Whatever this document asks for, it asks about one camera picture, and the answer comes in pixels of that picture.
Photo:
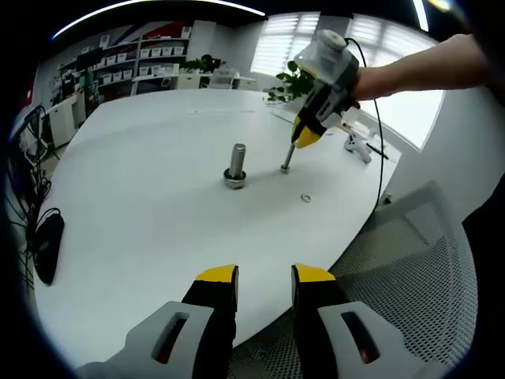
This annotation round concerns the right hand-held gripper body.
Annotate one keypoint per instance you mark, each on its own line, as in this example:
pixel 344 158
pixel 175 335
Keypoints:
pixel 331 59

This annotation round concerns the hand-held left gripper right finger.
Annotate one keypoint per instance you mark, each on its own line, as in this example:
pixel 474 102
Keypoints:
pixel 319 300

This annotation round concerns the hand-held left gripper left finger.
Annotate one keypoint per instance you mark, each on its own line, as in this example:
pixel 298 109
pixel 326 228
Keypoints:
pixel 213 296

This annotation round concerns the small threaded steel stud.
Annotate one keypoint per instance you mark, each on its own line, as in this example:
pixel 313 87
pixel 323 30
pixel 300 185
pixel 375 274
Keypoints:
pixel 288 158

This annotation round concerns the large threaded steel stud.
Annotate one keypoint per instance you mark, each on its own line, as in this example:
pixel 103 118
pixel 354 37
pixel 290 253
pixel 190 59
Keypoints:
pixel 238 158

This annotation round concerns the green potted plant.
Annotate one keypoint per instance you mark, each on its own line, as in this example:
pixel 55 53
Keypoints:
pixel 286 85

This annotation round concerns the white game controller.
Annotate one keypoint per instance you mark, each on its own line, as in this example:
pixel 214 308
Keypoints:
pixel 357 148

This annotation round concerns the window with blinds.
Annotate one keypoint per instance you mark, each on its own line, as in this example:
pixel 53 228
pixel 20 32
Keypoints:
pixel 394 59

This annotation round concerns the black pen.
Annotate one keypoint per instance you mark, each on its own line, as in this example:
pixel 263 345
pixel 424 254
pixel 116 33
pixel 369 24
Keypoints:
pixel 376 151

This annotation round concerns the grey mesh office chair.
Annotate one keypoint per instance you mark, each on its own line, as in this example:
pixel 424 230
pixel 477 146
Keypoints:
pixel 414 276

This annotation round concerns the short ceiling light strip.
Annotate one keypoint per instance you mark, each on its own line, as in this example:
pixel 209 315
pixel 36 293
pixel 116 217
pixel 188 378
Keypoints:
pixel 420 16

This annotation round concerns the white background desk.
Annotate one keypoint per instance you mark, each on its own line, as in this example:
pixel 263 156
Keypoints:
pixel 189 81

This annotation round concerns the white storage shelf with bins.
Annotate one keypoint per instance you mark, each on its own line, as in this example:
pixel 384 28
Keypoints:
pixel 154 55

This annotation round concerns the black computer mouse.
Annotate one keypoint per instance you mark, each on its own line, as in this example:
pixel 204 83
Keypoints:
pixel 49 248

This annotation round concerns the long ceiling light strip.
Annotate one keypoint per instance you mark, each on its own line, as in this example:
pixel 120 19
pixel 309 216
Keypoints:
pixel 158 10

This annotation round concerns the person's dark clothing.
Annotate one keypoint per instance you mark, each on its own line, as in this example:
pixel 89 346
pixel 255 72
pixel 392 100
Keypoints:
pixel 487 221

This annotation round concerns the white side cabinet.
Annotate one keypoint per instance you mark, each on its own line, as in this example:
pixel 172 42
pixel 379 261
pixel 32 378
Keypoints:
pixel 65 118

